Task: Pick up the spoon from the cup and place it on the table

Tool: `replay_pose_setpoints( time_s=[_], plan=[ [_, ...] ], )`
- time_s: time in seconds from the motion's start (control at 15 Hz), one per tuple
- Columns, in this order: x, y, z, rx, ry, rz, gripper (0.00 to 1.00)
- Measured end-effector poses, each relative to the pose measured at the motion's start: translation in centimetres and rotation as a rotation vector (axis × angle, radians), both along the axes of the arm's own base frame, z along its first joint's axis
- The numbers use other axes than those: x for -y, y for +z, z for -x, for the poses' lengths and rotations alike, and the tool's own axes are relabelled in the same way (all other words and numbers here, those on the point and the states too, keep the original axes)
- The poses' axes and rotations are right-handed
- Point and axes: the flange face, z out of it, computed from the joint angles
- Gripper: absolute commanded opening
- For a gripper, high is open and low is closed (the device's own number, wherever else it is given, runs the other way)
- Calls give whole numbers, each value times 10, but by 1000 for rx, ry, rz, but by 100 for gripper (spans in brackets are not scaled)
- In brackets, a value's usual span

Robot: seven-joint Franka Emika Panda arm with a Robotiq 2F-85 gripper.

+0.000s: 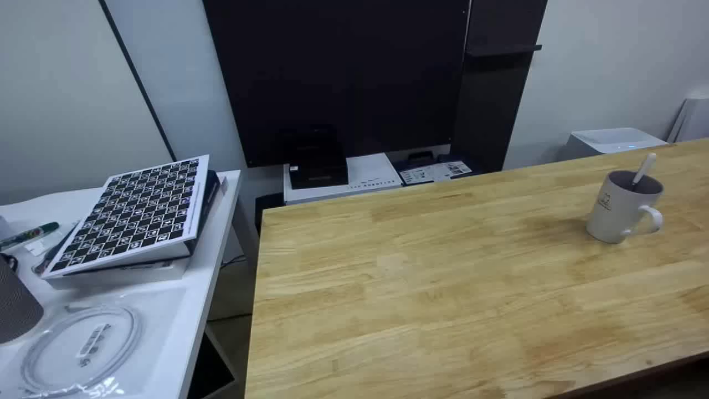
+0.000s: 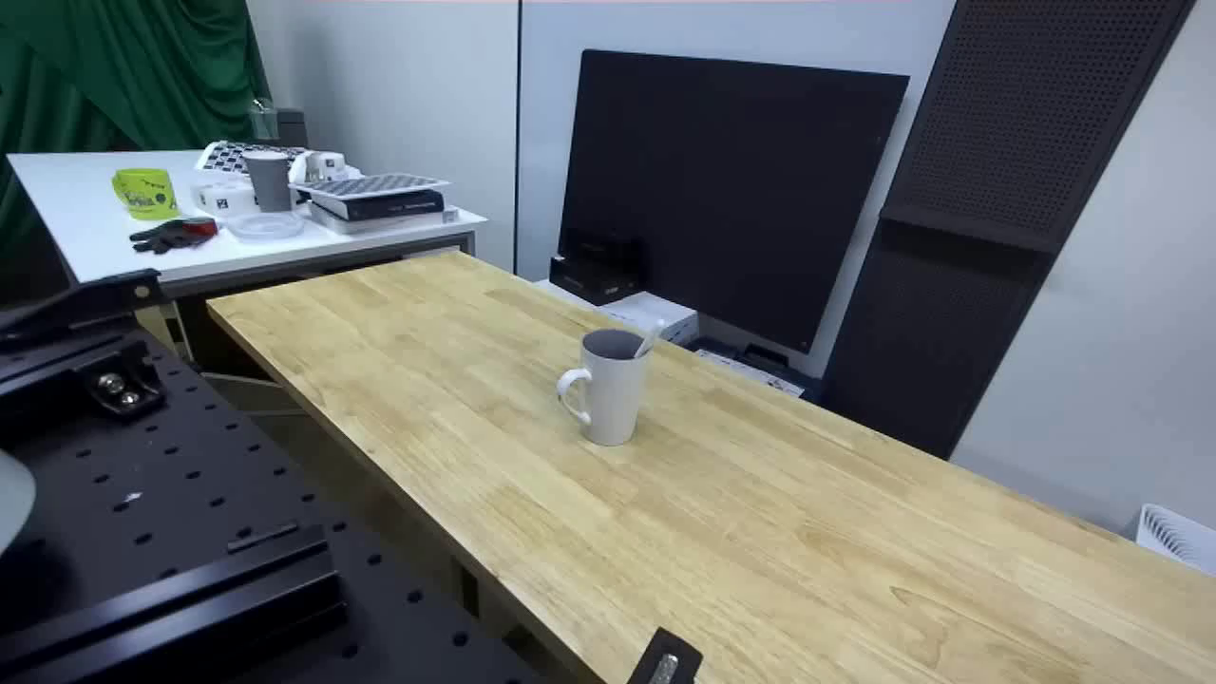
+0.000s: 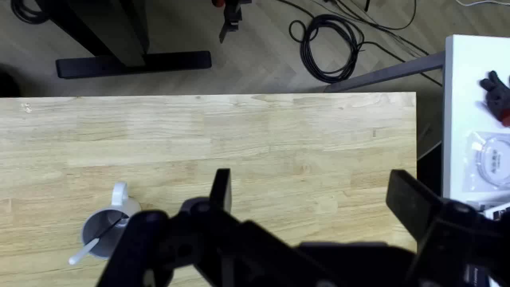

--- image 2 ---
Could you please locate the white basket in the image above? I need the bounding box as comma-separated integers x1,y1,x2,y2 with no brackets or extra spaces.
1135,506,1216,578

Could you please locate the black metal bracket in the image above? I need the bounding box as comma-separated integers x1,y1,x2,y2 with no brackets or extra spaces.
85,366,163,423

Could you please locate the white ceramic mug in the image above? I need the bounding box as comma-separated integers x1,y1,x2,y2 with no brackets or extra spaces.
554,326,650,449

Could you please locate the white side table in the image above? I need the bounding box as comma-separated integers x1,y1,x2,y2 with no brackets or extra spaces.
8,149,482,295

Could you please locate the yellow green pouch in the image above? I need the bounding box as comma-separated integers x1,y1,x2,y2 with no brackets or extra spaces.
111,169,180,219

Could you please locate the green curtain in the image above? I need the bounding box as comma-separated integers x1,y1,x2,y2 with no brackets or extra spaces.
0,0,273,269

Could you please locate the black perforated breadboard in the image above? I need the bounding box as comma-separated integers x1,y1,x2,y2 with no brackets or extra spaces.
0,332,540,684

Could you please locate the black perforated panel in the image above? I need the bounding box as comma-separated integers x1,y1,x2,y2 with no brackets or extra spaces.
825,0,1198,455

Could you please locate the black table clamp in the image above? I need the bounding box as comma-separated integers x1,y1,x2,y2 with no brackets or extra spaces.
629,626,704,684

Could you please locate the red black tool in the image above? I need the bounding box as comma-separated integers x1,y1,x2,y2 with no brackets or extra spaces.
128,218,217,256

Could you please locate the black keyboard box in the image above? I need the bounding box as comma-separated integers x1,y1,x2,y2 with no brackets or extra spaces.
302,171,450,230

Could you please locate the grey cup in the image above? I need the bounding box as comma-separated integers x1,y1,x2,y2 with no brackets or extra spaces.
242,149,292,212

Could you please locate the white box under monitor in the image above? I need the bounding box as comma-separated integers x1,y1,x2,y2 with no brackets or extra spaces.
605,294,698,346

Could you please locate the large black monitor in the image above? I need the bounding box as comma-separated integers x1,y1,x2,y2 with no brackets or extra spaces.
560,50,907,351

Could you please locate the clear plastic lid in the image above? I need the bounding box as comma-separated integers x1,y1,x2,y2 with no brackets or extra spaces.
227,212,308,245

